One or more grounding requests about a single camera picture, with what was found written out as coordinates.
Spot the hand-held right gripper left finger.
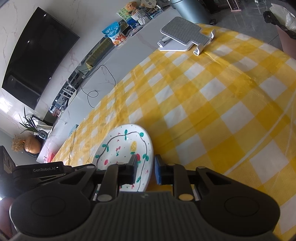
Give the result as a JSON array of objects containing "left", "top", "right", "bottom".
[{"left": 58, "top": 154, "right": 139, "bottom": 202}]

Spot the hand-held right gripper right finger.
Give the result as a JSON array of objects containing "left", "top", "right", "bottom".
[{"left": 154, "top": 154, "right": 234, "bottom": 201}]

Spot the painted white plate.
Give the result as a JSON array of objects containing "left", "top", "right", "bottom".
[{"left": 93, "top": 124, "right": 154, "bottom": 192}]

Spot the pink storage box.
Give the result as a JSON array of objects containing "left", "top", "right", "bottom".
[{"left": 43, "top": 152, "right": 56, "bottom": 163}]

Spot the brown round vase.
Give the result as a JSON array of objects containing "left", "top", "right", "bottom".
[{"left": 25, "top": 135, "right": 42, "bottom": 154}]

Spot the dried flower bunch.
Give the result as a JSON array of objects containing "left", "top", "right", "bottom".
[{"left": 11, "top": 134, "right": 26, "bottom": 153}]

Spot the green plant in glass vase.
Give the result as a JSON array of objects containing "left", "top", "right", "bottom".
[{"left": 19, "top": 107, "right": 48, "bottom": 140}]

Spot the yellow checked tablecloth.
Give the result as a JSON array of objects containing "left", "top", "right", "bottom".
[{"left": 49, "top": 23, "right": 296, "bottom": 241}]

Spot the white router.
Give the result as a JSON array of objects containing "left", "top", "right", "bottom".
[{"left": 61, "top": 82, "right": 77, "bottom": 98}]

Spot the white TV cabinet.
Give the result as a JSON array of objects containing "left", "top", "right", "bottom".
[{"left": 35, "top": 6, "right": 176, "bottom": 163}]

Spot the black television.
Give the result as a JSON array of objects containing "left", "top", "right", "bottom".
[{"left": 1, "top": 10, "right": 80, "bottom": 111}]

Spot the blue snack bag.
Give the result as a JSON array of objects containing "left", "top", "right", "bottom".
[{"left": 101, "top": 21, "right": 128, "bottom": 47}]

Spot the white tablet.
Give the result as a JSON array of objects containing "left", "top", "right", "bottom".
[{"left": 130, "top": 25, "right": 143, "bottom": 37}]

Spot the white phone stand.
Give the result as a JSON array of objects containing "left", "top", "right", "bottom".
[{"left": 157, "top": 16, "right": 217, "bottom": 56}]

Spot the grey bouquet wrapper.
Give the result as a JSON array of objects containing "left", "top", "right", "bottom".
[{"left": 130, "top": 9, "right": 151, "bottom": 25}]

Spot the green painted picture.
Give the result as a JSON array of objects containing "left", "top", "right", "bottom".
[{"left": 118, "top": 4, "right": 133, "bottom": 19}]

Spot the brown teddy bear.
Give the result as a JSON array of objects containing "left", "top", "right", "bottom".
[{"left": 125, "top": 1, "right": 140, "bottom": 12}]

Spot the round hand fan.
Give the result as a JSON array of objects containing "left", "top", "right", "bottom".
[{"left": 140, "top": 0, "right": 158, "bottom": 8}]

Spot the grey-blue trash can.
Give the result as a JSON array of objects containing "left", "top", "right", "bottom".
[{"left": 169, "top": 0, "right": 211, "bottom": 23}]

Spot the pink space heater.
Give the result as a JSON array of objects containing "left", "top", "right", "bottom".
[{"left": 228, "top": 0, "right": 242, "bottom": 12}]

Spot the black bag with tissue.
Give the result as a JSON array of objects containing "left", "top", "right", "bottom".
[{"left": 263, "top": 3, "right": 296, "bottom": 54}]

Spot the black cable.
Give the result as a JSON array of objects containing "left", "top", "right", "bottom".
[{"left": 80, "top": 65, "right": 116, "bottom": 108}]

